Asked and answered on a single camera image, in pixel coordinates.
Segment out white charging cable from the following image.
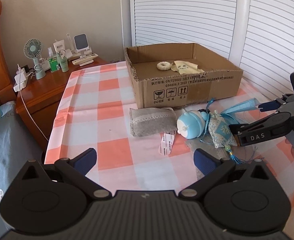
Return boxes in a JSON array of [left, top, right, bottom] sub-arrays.
[[19, 80, 49, 142]]

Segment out pale green tube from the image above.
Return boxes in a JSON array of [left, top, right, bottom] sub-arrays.
[[57, 50, 69, 73]]

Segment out mint green desk fan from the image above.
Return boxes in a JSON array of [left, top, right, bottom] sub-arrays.
[[23, 38, 45, 80]]

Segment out white curved pole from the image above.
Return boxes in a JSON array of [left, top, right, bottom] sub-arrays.
[[228, 0, 250, 66]]

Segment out grey sachet pillow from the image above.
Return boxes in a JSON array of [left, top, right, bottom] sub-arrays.
[[185, 138, 230, 180], [129, 107, 177, 137]]

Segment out light blue face mask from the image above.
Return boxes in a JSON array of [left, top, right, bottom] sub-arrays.
[[220, 98, 260, 120]]

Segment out white remote control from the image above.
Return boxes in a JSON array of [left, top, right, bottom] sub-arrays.
[[72, 54, 99, 66]]

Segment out cream knitted scrunchie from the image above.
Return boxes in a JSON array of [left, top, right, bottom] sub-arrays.
[[157, 61, 171, 71]]

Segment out white red-printed small packet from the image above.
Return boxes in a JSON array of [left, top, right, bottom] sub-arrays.
[[158, 131, 176, 156]]

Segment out blue embroidered sachet with tassel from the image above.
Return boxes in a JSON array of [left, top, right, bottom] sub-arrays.
[[200, 98, 248, 164]]

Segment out light blue round doll toy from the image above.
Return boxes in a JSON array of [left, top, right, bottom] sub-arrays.
[[177, 109, 209, 139]]

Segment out white wifi router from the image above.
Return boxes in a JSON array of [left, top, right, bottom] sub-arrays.
[[67, 33, 79, 54]]

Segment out white phone stand with screen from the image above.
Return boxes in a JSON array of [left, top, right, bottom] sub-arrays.
[[74, 34, 90, 57]]

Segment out wooden nightstand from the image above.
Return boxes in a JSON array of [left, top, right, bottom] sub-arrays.
[[16, 57, 108, 151]]

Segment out brown cardboard box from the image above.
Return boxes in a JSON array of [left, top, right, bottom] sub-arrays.
[[125, 43, 243, 108]]

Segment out yellow cleaning cloth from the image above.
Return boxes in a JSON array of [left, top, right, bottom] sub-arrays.
[[171, 61, 204, 75]]

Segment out white power strip with charger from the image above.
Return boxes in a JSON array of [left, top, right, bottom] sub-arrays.
[[13, 64, 34, 92]]

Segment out green clear bottle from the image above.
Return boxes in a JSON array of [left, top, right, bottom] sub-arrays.
[[48, 56, 59, 72]]

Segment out blue grey bed sheet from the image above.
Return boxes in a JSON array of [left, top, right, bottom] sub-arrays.
[[0, 101, 42, 238]]

